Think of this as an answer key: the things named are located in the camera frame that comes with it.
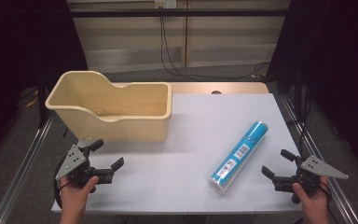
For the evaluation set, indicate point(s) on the white wall outlet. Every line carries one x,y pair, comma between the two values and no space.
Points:
165,3

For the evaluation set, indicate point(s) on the cream plastic bin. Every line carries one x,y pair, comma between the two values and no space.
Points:
112,102

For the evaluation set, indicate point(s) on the black stand leg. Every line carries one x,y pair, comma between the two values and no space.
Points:
42,102

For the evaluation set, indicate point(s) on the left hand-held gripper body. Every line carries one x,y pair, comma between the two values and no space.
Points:
71,160

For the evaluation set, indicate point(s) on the person's left hand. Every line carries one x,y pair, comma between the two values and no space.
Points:
74,196

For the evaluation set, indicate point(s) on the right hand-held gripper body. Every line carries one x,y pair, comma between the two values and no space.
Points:
310,174

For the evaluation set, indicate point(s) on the black horizontal bar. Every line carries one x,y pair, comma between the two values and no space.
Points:
180,12

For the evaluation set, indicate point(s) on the dark curtain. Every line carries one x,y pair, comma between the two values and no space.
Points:
21,62
338,77

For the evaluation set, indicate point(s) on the white table sheet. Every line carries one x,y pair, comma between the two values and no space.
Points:
180,174

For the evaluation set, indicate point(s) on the blue wrapped roll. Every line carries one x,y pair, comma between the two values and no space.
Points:
237,158

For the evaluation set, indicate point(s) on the person's right hand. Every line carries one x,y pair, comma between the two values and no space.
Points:
313,202

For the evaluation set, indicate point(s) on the metal floor rail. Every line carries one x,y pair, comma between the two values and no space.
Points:
338,193
21,174

